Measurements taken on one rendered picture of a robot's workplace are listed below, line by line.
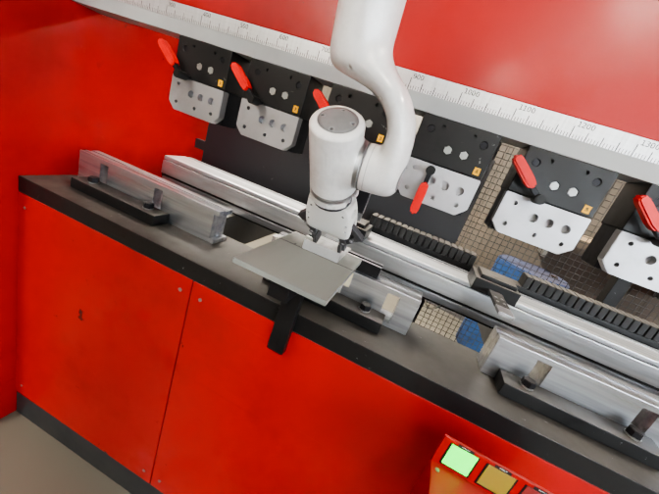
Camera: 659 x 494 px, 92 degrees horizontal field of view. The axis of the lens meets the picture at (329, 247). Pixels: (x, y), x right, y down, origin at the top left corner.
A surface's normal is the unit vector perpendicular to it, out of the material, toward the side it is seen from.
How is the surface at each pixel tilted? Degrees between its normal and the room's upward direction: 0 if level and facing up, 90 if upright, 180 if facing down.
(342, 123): 41
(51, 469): 0
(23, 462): 0
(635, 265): 90
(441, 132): 90
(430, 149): 90
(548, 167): 90
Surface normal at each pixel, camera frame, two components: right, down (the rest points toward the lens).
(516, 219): -0.31, 0.22
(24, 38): 0.90, 0.39
